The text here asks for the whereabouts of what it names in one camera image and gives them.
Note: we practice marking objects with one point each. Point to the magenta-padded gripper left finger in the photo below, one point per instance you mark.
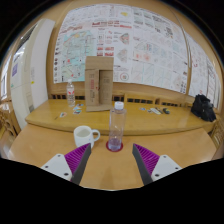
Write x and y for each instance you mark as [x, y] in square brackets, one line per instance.
[56, 165]

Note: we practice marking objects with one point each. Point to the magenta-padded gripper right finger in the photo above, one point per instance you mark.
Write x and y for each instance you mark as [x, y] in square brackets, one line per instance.
[165, 166]

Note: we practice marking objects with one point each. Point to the clear white-capped water bottle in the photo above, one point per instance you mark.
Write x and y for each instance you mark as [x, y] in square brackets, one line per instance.
[116, 130]

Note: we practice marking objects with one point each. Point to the white ceramic mug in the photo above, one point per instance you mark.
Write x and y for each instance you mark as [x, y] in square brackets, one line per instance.
[83, 136]

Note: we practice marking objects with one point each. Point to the small colourful sticker card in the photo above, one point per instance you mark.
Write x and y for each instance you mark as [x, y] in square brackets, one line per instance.
[62, 114]

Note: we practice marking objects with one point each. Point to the small dark gadget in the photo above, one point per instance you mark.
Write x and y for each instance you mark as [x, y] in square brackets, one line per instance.
[166, 111]

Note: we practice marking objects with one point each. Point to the small white flat packet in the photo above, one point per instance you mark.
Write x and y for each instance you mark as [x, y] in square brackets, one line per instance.
[155, 110]

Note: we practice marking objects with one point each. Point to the colourful sticker cards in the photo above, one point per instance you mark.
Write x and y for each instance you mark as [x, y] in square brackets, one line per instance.
[77, 109]

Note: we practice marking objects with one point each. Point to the wooden chair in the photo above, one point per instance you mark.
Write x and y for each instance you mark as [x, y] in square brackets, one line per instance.
[217, 135]
[7, 130]

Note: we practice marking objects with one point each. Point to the black bag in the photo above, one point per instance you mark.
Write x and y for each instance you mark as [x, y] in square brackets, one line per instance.
[202, 108]

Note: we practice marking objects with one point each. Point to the clear bottle with red label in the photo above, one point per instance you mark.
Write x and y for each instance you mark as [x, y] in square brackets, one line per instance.
[70, 95]

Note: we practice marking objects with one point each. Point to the brown cardboard box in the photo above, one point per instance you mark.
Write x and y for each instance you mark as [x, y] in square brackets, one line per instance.
[98, 83]

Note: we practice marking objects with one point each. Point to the white door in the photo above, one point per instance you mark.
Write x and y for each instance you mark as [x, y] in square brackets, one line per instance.
[31, 73]

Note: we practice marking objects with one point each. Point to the wall poster sheets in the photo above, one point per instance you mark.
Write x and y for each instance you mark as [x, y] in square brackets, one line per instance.
[133, 43]

